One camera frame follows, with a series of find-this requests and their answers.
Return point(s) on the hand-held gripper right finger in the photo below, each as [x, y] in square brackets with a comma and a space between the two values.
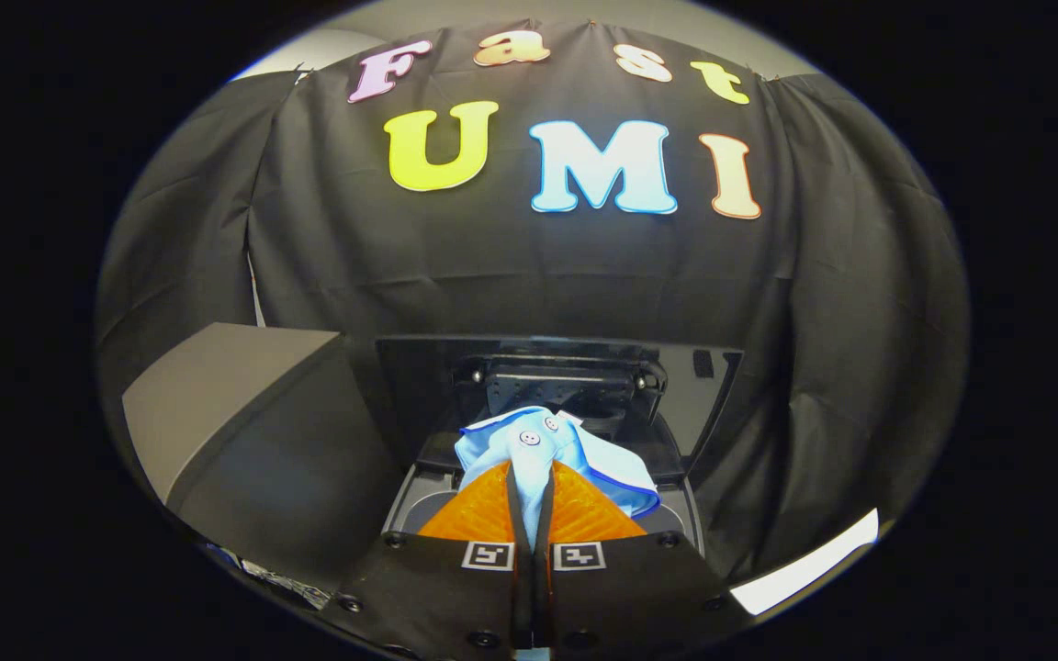
[630, 588]

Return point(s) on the black backdrop cloth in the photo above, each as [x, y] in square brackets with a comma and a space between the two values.
[492, 275]

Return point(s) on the light blue polo shirt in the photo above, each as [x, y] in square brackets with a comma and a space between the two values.
[584, 459]

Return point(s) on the white paper sheet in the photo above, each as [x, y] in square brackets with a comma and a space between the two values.
[804, 565]

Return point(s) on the grey cabinet with dark top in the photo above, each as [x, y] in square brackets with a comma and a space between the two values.
[244, 404]

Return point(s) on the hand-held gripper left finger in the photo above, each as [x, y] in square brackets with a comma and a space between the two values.
[437, 588]

